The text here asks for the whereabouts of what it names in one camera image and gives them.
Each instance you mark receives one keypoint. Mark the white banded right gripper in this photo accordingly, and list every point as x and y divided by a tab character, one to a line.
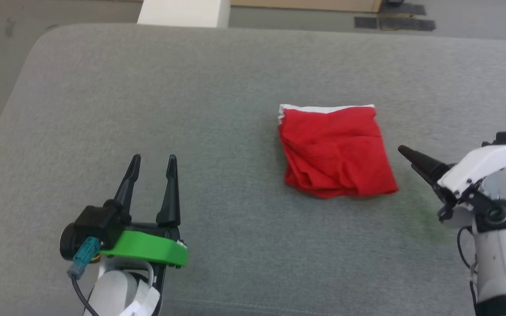
481	169

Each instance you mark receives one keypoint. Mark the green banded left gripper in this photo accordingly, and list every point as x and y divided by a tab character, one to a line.
147	248

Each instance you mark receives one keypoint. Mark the red garment with white collar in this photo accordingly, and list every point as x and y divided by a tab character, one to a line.
336	153

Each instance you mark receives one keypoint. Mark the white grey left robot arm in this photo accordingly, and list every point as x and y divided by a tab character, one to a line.
112	289

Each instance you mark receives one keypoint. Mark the wide black floor mat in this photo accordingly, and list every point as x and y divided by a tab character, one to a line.
406	23

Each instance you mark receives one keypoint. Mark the small black floor mat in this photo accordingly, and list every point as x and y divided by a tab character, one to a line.
366	23

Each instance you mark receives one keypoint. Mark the short black floor mat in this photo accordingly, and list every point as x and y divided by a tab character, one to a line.
404	8

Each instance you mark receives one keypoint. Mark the white box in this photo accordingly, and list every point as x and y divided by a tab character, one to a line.
182	12

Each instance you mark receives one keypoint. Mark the wooden framed net fence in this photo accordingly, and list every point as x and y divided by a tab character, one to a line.
305	4

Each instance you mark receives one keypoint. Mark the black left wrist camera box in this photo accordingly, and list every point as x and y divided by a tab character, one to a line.
90	230

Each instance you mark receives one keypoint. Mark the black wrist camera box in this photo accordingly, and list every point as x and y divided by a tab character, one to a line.
505	138
90	230

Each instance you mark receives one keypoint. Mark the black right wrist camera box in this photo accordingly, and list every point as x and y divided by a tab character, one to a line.
505	138

